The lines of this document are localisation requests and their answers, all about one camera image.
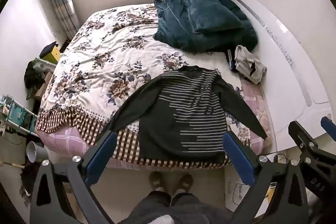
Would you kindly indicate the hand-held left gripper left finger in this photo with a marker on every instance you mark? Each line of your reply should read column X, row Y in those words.
column 102, row 155

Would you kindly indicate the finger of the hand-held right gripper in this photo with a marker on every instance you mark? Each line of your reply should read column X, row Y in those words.
column 329, row 127
column 302, row 137

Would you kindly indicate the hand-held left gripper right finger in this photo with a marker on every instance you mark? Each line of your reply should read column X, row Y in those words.
column 239, row 155

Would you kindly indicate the dark striped sweater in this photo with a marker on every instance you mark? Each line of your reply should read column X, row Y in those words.
column 162, row 134

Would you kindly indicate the beige slipper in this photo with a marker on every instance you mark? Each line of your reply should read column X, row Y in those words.
column 156, row 180
column 185, row 183

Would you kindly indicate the grey cup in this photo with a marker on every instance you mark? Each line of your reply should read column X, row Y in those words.
column 36, row 151

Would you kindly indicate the person's dark grey pants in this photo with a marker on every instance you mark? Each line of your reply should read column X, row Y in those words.
column 189, row 208

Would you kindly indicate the white headboard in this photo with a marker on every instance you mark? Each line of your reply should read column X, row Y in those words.
column 283, row 56

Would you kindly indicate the wooden stick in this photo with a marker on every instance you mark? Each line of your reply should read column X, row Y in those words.
column 13, row 164

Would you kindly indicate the beige crumpled garment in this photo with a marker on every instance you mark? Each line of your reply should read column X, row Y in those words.
column 249, row 64

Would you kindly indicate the teal shelf rack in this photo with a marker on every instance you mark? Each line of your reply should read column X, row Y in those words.
column 18, row 113

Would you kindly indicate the dark striped folded garment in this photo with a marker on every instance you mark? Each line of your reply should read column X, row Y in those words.
column 231, row 61

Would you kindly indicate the floral fleece blanket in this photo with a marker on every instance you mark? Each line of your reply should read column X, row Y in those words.
column 105, row 56

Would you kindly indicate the yellow box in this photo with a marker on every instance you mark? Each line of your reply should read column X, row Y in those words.
column 53, row 54

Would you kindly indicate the black cap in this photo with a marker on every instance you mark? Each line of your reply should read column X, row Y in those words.
column 47, row 48

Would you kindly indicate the teal folded quilt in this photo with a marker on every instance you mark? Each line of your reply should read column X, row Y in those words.
column 178, row 29

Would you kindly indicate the teal pillow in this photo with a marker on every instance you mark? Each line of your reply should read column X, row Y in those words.
column 210, row 14

